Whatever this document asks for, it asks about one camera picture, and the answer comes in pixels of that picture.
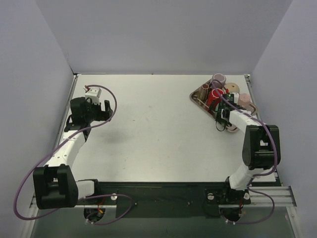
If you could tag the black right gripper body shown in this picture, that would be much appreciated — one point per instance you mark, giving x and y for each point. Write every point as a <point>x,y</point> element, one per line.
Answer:
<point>221,109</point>

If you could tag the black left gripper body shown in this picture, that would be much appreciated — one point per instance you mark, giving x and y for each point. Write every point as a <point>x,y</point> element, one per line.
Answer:
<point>101,114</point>

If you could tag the pink ceramic mug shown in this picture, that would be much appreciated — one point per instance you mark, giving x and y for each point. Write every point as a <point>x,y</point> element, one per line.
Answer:
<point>244,101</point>

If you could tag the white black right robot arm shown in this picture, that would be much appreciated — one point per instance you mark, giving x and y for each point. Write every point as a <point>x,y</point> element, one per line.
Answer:
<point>261,146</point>

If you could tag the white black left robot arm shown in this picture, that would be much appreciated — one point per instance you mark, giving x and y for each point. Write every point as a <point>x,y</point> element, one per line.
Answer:
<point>54,183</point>

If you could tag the red mug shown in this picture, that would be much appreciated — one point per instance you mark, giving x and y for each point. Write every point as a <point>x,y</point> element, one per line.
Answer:
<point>213,95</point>

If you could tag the beige round mug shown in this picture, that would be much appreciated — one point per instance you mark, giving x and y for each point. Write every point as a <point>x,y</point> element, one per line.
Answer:
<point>231,88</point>

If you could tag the purple mug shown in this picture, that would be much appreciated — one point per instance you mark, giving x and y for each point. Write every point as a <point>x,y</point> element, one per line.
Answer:
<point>218,80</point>

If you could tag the brown patterned cup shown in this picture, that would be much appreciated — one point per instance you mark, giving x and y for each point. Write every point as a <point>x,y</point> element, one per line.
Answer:
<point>204,90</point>

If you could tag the metal serving tray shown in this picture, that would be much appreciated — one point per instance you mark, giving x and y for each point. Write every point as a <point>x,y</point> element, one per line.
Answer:
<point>211,110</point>

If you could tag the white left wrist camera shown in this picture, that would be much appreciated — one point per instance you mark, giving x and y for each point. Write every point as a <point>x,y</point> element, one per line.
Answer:
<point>92,94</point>

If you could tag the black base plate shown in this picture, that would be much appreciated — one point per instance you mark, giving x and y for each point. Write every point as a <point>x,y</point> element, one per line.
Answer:
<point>168,199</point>

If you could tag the aluminium rail frame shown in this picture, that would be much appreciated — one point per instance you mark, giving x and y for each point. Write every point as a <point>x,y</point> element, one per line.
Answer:
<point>277,195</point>

